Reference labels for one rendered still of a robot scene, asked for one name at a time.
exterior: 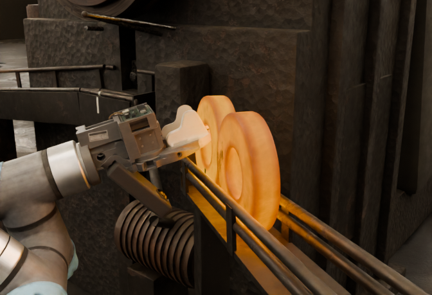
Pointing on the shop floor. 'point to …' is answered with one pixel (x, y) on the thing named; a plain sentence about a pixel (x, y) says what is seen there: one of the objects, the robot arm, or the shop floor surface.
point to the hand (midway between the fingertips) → (216, 133)
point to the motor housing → (157, 251)
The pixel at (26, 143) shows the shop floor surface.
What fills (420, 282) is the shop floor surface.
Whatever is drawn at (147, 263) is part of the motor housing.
